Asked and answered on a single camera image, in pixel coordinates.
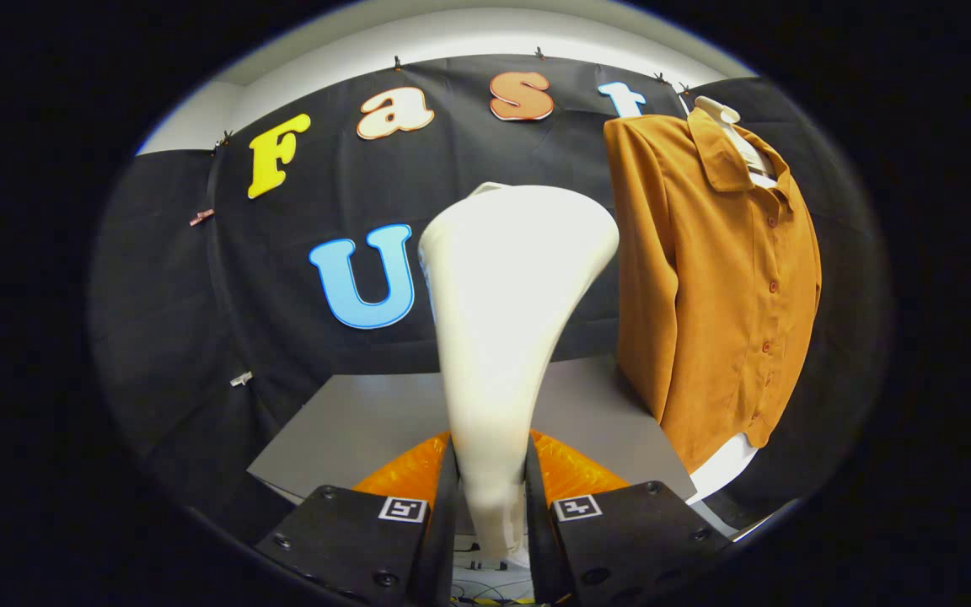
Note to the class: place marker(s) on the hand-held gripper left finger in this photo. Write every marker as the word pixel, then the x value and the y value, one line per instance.
pixel 445 523

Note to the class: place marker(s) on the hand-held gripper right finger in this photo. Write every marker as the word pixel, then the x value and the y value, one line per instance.
pixel 538 523

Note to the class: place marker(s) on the white garment steamer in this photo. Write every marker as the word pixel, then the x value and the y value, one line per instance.
pixel 511 295

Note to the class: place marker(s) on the orange button-up shirt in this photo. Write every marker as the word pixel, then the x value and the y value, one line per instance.
pixel 705 278

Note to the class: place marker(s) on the white mannequin torso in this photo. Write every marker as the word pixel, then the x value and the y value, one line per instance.
pixel 721 472

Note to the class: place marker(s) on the small white clip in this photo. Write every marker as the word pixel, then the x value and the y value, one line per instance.
pixel 241 378

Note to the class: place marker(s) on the black backdrop cloth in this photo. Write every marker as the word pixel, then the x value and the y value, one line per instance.
pixel 165 295

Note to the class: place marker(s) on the small red clip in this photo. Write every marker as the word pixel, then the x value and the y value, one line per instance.
pixel 201 217

